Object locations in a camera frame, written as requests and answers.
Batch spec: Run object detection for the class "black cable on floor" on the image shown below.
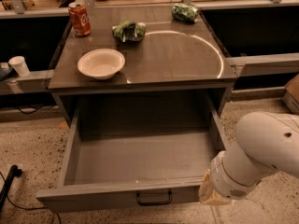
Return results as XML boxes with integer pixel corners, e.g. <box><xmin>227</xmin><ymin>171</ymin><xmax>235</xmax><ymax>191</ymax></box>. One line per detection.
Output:
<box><xmin>0</xmin><ymin>164</ymin><xmax>62</xmax><ymax>224</ymax></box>

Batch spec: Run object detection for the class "grey top drawer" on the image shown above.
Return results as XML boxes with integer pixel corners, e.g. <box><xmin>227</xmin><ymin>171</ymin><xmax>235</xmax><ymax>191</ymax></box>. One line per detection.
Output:
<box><xmin>36</xmin><ymin>91</ymin><xmax>224</xmax><ymax>213</ymax></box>

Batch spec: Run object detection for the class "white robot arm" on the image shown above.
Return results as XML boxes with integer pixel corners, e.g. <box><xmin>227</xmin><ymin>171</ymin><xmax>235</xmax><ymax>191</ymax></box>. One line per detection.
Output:
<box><xmin>199</xmin><ymin>112</ymin><xmax>299</xmax><ymax>205</ymax></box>

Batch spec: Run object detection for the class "black top drawer handle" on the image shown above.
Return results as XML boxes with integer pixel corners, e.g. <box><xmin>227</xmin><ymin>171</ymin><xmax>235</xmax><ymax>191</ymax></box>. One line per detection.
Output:
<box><xmin>136</xmin><ymin>190</ymin><xmax>173</xmax><ymax>206</ymax></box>

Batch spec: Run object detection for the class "green chip bag centre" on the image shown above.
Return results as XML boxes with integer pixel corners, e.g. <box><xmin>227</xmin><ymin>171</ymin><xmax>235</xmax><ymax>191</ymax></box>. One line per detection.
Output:
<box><xmin>112</xmin><ymin>21</ymin><xmax>146</xmax><ymax>43</ymax></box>

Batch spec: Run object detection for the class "dark plate at left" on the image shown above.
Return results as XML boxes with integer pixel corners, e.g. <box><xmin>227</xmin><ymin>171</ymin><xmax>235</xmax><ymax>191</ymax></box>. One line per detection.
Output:
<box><xmin>0</xmin><ymin>63</ymin><xmax>13</xmax><ymax>81</ymax></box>

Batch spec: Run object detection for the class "orange soda can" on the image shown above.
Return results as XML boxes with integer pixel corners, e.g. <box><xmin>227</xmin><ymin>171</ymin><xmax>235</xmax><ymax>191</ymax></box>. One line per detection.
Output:
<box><xmin>68</xmin><ymin>2</ymin><xmax>91</xmax><ymax>36</ymax></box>

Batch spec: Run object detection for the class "grey drawer cabinet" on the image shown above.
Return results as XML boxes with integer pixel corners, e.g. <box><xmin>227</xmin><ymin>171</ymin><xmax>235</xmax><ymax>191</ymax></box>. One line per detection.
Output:
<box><xmin>49</xmin><ymin>5</ymin><xmax>236</xmax><ymax>121</ymax></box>

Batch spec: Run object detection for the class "cardboard box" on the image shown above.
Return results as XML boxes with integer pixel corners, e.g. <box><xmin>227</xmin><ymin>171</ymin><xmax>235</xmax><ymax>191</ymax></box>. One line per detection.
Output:
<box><xmin>282</xmin><ymin>74</ymin><xmax>299</xmax><ymax>115</ymax></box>

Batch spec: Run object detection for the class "green chip bag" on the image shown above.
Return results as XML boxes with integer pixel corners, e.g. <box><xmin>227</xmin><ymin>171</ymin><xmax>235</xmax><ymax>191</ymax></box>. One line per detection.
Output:
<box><xmin>172</xmin><ymin>3</ymin><xmax>198</xmax><ymax>23</ymax></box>
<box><xmin>112</xmin><ymin>21</ymin><xmax>146</xmax><ymax>43</ymax></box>

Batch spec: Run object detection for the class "white paper cup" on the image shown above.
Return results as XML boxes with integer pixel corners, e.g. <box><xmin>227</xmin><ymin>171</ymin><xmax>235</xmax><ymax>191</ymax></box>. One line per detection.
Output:
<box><xmin>8</xmin><ymin>56</ymin><xmax>30</xmax><ymax>77</ymax></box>

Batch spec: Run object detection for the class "green chip bag rear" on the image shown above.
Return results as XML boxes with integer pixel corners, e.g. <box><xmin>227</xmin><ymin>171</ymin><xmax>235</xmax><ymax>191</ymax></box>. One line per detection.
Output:
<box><xmin>172</xmin><ymin>3</ymin><xmax>198</xmax><ymax>23</ymax></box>

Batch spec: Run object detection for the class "white bowl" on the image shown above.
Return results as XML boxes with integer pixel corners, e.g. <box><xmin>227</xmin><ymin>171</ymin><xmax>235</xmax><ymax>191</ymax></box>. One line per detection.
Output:
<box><xmin>78</xmin><ymin>49</ymin><xmax>125</xmax><ymax>80</ymax></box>

